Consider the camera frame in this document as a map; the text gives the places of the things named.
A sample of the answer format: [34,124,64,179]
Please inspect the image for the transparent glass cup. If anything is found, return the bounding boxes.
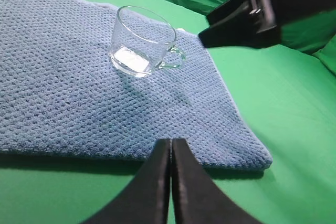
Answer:
[108,5,186,78]

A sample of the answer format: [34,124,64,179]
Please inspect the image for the blue waffle-weave towel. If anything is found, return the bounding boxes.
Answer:
[1,0,272,170]

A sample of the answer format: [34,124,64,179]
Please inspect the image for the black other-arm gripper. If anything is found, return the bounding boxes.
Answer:
[198,0,335,49]

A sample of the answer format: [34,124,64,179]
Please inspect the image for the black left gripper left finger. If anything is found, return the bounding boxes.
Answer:
[83,139,171,223]

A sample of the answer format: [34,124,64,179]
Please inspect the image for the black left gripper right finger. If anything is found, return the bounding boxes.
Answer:
[171,138,260,223]

